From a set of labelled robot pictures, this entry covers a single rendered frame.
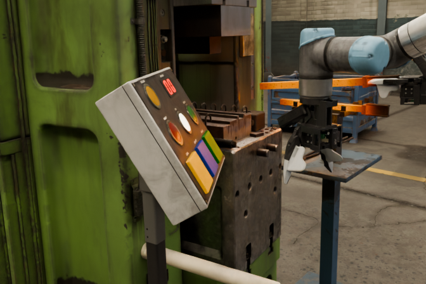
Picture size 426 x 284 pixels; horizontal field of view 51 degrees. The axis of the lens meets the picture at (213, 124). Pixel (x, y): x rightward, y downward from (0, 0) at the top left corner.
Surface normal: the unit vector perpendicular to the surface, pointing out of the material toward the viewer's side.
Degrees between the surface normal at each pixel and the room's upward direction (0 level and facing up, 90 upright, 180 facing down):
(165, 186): 90
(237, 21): 90
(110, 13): 89
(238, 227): 90
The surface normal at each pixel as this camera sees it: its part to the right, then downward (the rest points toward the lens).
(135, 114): -0.12, 0.21
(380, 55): 0.64, 0.15
